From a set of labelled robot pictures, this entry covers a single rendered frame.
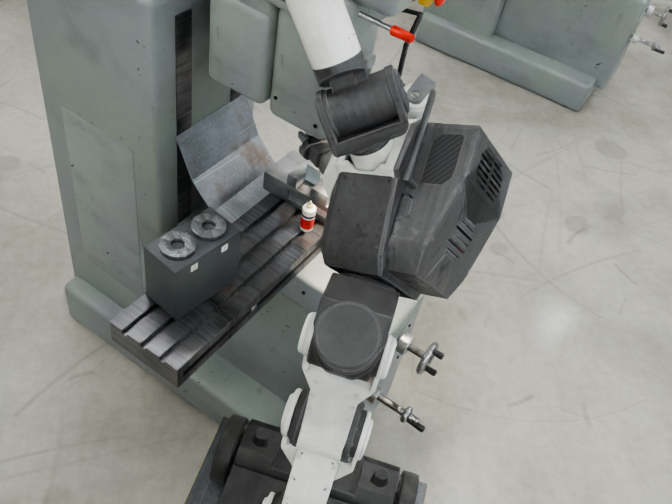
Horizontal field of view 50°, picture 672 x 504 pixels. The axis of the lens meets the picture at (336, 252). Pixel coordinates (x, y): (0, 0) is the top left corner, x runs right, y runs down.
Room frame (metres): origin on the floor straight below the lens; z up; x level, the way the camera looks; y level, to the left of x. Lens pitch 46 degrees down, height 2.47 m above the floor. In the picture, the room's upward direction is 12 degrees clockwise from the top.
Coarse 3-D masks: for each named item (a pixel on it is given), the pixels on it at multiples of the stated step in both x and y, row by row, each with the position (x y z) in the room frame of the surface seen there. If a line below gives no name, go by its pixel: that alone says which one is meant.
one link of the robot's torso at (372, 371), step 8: (312, 336) 0.81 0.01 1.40; (312, 344) 0.79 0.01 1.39; (312, 352) 0.79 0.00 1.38; (312, 360) 0.78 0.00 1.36; (320, 360) 0.77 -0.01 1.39; (376, 360) 0.78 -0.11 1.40; (328, 368) 0.76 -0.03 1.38; (368, 368) 0.77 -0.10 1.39; (376, 368) 0.78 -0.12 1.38; (344, 376) 0.77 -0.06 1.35; (352, 376) 0.75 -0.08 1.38; (360, 376) 0.76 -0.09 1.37; (368, 376) 0.77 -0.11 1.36
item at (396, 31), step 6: (360, 12) 1.46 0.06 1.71; (366, 18) 1.45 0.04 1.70; (372, 18) 1.45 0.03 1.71; (378, 24) 1.44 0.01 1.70; (384, 24) 1.43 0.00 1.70; (390, 30) 1.42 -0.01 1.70; (396, 30) 1.41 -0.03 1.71; (402, 30) 1.41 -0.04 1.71; (396, 36) 1.41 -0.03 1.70; (402, 36) 1.41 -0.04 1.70; (408, 36) 1.40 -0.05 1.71; (414, 36) 1.41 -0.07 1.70; (408, 42) 1.40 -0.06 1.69
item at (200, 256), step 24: (216, 216) 1.30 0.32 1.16; (168, 240) 1.18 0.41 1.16; (192, 240) 1.20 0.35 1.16; (216, 240) 1.23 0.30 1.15; (240, 240) 1.28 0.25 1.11; (144, 264) 1.16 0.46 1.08; (168, 264) 1.12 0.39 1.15; (192, 264) 1.14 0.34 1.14; (216, 264) 1.21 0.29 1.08; (168, 288) 1.11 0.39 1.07; (192, 288) 1.14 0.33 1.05; (216, 288) 1.21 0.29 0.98; (168, 312) 1.11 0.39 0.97
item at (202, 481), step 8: (224, 424) 1.15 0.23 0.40; (216, 432) 1.12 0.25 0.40; (216, 440) 1.09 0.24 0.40; (208, 456) 1.03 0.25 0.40; (208, 464) 1.01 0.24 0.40; (200, 472) 0.98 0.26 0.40; (208, 472) 0.98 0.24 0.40; (200, 480) 0.95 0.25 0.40; (208, 480) 0.96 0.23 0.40; (192, 488) 0.92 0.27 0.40; (200, 488) 0.93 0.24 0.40; (208, 488) 0.93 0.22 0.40; (216, 488) 0.94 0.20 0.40; (424, 488) 1.08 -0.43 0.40; (192, 496) 0.90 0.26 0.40; (200, 496) 0.90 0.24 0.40; (208, 496) 0.91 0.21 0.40; (216, 496) 0.91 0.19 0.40; (424, 496) 1.05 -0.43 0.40
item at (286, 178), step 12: (288, 156) 1.75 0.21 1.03; (300, 156) 1.77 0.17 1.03; (276, 168) 1.69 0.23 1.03; (288, 168) 1.70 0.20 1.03; (300, 168) 1.66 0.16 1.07; (264, 180) 1.66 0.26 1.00; (276, 180) 1.64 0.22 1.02; (288, 180) 1.62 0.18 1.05; (300, 180) 1.63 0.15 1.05; (276, 192) 1.64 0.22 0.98; (288, 192) 1.62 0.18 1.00; (300, 192) 1.60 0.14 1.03; (300, 204) 1.60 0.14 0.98; (324, 216) 1.57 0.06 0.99
